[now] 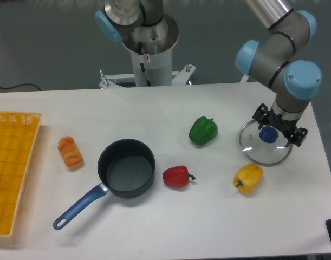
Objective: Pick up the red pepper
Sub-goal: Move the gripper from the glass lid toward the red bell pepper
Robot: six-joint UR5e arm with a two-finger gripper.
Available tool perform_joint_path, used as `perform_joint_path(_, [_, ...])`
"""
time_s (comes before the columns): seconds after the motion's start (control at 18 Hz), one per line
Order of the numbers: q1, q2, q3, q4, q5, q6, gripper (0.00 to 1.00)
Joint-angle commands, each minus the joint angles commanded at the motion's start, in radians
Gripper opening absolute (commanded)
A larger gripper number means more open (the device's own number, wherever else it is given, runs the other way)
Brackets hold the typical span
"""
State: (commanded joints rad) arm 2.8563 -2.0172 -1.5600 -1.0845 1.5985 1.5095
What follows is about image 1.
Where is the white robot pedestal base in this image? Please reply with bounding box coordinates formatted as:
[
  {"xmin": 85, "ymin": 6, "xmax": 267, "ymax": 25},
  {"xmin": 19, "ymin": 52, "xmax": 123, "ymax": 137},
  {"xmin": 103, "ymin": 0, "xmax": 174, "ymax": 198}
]
[{"xmin": 96, "ymin": 12, "xmax": 196, "ymax": 87}]

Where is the orange bread loaf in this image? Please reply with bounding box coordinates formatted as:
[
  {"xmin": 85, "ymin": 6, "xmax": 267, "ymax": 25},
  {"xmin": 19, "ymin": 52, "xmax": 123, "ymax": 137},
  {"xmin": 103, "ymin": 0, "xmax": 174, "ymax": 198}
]
[{"xmin": 57, "ymin": 136, "xmax": 83, "ymax": 170}]

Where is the green bell pepper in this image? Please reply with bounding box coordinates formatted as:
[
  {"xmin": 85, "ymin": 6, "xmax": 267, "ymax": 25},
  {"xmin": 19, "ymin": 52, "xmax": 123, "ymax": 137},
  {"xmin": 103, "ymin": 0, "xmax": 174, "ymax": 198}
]
[{"xmin": 189, "ymin": 116, "xmax": 218, "ymax": 146}]

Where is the yellow woven basket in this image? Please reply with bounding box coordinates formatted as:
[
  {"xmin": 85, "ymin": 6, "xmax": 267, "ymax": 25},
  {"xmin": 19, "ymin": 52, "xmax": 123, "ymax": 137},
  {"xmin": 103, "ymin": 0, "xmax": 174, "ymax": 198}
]
[{"xmin": 0, "ymin": 111, "xmax": 42, "ymax": 237}]

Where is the glass pot lid blue knob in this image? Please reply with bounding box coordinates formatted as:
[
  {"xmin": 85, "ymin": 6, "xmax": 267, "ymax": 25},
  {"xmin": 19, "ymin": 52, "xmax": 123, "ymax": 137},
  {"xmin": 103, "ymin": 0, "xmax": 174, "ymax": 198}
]
[{"xmin": 238, "ymin": 119, "xmax": 294, "ymax": 167}]

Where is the dark saucepan blue handle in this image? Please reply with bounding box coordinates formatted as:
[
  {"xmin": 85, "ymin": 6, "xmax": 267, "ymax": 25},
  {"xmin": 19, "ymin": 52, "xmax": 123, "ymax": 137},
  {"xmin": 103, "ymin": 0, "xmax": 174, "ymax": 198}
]
[{"xmin": 53, "ymin": 139, "xmax": 155, "ymax": 230}]

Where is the red bell pepper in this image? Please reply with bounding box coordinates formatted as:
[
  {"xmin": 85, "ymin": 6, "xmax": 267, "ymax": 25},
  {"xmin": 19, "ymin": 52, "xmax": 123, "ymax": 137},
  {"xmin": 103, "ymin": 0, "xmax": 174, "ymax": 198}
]
[{"xmin": 163, "ymin": 165, "xmax": 196, "ymax": 187}]

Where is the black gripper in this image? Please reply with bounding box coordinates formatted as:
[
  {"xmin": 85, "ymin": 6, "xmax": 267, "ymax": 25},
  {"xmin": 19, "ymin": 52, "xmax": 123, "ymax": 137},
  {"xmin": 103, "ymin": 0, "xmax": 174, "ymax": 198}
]
[{"xmin": 252, "ymin": 103, "xmax": 308, "ymax": 147}]

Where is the yellow bell pepper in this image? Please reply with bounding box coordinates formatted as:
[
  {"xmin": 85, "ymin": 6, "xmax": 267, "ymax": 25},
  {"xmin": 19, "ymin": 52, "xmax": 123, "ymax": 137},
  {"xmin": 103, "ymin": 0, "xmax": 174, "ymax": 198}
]
[{"xmin": 233, "ymin": 163, "xmax": 263, "ymax": 195}]

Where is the black cable on pedestal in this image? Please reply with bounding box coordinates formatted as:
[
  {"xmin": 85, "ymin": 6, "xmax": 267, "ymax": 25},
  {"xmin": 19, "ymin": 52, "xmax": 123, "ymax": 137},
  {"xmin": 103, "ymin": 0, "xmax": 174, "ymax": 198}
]
[{"xmin": 138, "ymin": 41, "xmax": 152, "ymax": 87}]

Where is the black floor cable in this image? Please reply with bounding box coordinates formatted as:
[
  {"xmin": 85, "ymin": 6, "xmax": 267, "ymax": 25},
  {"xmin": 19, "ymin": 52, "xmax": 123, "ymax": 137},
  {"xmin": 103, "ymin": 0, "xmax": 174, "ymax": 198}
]
[{"xmin": 0, "ymin": 83, "xmax": 42, "ymax": 91}]

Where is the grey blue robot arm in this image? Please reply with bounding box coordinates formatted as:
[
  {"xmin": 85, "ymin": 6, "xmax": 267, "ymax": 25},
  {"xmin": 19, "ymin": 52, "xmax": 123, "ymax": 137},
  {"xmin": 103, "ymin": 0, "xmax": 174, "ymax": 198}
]
[{"xmin": 95, "ymin": 1, "xmax": 322, "ymax": 146}]

